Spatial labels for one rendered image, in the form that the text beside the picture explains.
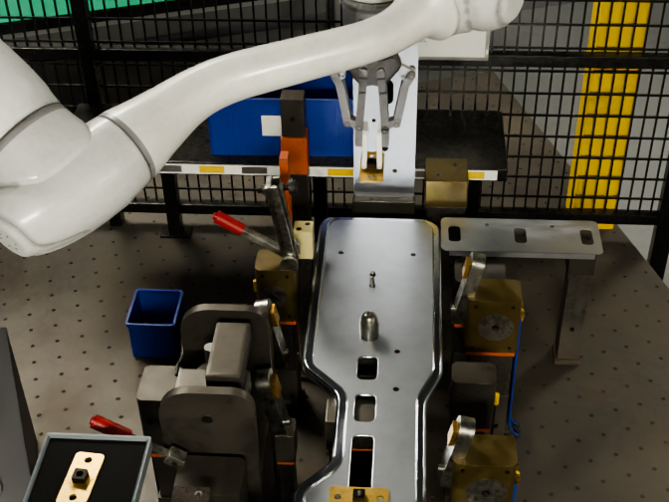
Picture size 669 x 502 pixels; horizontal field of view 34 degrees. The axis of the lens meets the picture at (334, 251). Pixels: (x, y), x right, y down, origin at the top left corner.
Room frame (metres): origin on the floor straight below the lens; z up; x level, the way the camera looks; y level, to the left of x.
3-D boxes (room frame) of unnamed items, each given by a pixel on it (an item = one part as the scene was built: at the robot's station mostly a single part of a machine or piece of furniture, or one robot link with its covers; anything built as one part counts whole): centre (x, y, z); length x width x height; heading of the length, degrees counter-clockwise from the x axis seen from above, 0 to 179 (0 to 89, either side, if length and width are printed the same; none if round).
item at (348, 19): (1.46, -0.06, 1.52); 0.09 x 0.09 x 0.06
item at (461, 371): (1.26, -0.23, 0.84); 0.10 x 0.05 x 0.29; 85
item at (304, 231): (1.56, 0.05, 0.88); 0.04 x 0.04 x 0.37; 85
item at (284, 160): (1.58, 0.08, 0.95); 0.03 x 0.01 x 0.50; 175
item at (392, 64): (1.46, -0.06, 1.45); 0.08 x 0.07 x 0.09; 86
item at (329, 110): (1.91, 0.09, 1.10); 0.30 x 0.17 x 0.13; 86
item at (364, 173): (1.46, -0.06, 1.26); 0.08 x 0.04 x 0.01; 176
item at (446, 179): (1.73, -0.22, 0.88); 0.08 x 0.08 x 0.36; 85
